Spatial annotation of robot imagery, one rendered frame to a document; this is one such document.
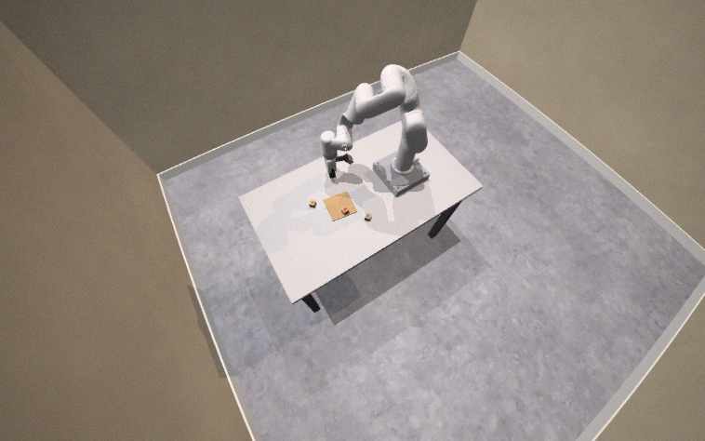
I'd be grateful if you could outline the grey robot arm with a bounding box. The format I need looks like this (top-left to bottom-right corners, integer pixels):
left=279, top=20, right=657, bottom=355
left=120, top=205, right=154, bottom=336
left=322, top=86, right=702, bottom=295
left=321, top=64, right=428, bottom=175

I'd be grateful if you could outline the tan flat square mat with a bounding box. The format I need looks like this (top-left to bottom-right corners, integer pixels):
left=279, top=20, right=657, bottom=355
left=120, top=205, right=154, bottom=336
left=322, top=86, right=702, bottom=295
left=324, top=191, right=357, bottom=221

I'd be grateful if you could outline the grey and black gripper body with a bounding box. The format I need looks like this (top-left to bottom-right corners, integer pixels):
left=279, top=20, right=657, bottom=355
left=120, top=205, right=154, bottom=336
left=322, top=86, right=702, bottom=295
left=325, top=157, right=337, bottom=174

